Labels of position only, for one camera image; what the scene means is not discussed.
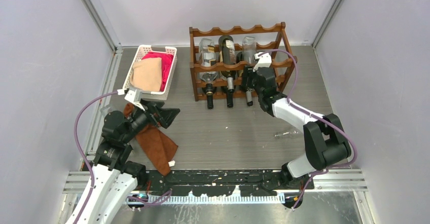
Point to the brown towel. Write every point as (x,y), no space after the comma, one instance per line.
(157,146)

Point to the clear bottle brown label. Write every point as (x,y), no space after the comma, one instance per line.
(207,58)

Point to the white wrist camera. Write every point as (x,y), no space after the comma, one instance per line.
(131,96)
(263,59)

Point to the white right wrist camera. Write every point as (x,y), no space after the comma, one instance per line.
(263,59)

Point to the pink folded cloth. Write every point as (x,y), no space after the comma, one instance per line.
(166,62)

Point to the white plastic basket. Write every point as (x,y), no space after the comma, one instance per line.
(142,50)

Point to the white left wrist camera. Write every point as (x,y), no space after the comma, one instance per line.
(131,96)

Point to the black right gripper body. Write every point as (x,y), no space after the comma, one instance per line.
(254,82)

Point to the green bottle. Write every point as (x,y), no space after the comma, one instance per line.
(227,56)

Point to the dark bottle white label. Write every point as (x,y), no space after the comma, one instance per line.
(229,96)

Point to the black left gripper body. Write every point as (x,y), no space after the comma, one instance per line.
(158,119)

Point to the brown wooden wine rack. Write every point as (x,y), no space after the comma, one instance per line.
(282,69)

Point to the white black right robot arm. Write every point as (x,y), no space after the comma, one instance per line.
(324,139)

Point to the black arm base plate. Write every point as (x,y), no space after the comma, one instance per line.
(214,183)

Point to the peach folded cloth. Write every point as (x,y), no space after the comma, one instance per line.
(147,74)

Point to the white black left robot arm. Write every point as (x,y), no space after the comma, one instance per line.
(113,176)

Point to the dark wine bottle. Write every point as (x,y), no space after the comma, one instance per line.
(248,94)

